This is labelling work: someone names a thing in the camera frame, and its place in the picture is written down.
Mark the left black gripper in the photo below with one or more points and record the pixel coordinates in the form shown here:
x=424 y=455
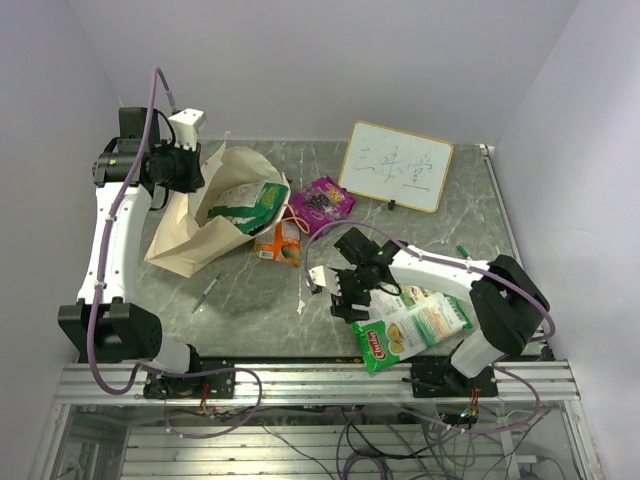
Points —
x=194 y=180

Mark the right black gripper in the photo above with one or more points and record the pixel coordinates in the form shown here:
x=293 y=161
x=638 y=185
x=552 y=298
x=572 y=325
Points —
x=341 y=305

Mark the large green Chiaba chips bag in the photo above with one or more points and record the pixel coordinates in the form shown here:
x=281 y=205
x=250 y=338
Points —
x=402 y=326

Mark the beige paper bag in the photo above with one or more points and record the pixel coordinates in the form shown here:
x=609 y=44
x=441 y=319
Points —
x=186 y=239

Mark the small green snack bag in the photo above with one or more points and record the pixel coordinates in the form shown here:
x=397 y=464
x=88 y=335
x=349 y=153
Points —
x=250 y=207

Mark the purple grape candy bag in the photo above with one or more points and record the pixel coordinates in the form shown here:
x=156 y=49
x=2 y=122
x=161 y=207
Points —
x=320 y=203

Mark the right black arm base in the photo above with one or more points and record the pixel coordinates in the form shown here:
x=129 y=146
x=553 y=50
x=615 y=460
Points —
x=434 y=377

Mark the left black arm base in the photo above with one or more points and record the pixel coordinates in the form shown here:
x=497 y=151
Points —
x=209 y=386

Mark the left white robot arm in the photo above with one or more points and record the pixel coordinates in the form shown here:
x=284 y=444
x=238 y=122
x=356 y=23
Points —
x=107 y=323

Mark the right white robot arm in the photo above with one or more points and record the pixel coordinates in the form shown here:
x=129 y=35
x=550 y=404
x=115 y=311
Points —
x=504 y=305

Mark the orange mango snack bag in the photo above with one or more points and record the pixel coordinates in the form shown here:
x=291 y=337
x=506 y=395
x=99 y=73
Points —
x=280 y=244

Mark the grey pen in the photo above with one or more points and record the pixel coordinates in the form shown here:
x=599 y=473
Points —
x=205 y=293

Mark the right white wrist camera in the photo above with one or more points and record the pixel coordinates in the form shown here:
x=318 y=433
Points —
x=322 y=277

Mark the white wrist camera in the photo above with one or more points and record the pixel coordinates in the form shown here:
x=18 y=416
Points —
x=186 y=125
x=322 y=277

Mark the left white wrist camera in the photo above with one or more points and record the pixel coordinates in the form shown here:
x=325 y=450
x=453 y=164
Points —
x=186 y=125

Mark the aluminium rail frame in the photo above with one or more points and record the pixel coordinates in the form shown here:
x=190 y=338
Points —
x=304 y=406

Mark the whiteboard with wooden frame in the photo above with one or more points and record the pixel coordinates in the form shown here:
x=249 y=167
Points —
x=395 y=166

